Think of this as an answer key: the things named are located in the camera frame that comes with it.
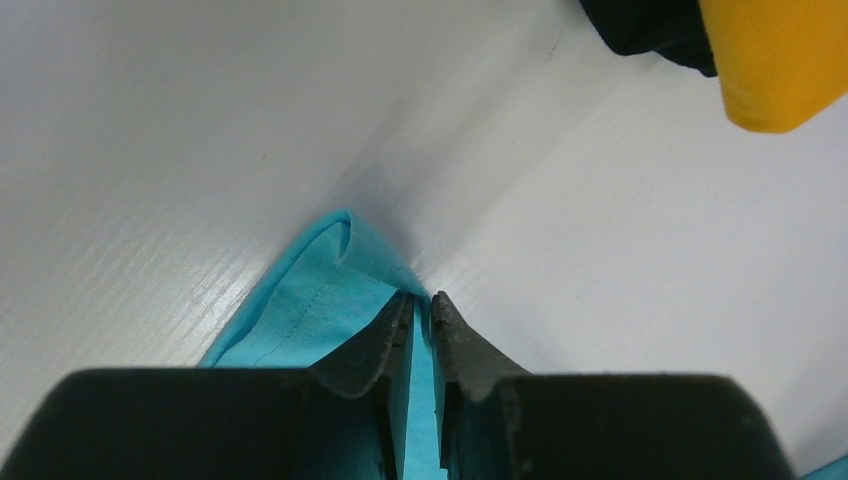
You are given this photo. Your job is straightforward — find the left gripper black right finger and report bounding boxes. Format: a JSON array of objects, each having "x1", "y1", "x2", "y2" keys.
[{"x1": 430, "y1": 292, "x2": 794, "y2": 479}]

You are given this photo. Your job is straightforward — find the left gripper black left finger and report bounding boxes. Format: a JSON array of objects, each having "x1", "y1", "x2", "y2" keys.
[{"x1": 1, "y1": 292, "x2": 414, "y2": 479}]

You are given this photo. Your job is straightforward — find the teal t shirt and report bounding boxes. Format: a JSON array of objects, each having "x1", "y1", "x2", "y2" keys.
[{"x1": 197, "y1": 209, "x2": 848, "y2": 480}]

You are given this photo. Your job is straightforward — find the black folded t shirt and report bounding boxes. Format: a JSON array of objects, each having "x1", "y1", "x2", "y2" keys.
[{"x1": 579, "y1": 0, "x2": 717, "y2": 78}]

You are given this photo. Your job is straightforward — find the orange folded t shirt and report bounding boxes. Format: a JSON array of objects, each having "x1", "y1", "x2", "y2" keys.
[{"x1": 699, "y1": 0, "x2": 847, "y2": 134}]

